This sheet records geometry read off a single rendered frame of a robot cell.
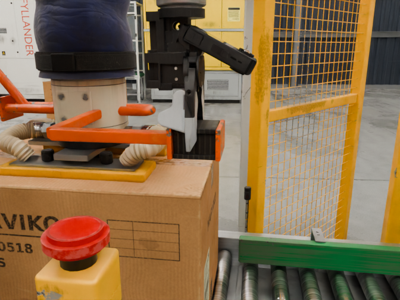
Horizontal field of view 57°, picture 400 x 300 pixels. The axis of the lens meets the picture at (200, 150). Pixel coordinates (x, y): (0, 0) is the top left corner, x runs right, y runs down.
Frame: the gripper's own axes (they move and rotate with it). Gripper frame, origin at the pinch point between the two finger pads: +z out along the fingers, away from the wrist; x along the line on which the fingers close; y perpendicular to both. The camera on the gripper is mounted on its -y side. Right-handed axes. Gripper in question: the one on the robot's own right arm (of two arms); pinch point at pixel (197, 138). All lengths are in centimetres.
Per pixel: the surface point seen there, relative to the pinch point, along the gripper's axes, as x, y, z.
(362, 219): -202, -90, 110
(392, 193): -64, -56, 34
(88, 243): 27.0, 7.0, 4.2
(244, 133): -119, -5, 27
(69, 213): -5.9, 27.5, 17.8
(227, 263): -47, -2, 54
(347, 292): -36, -37, 54
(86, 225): 24.6, 8.3, 3.6
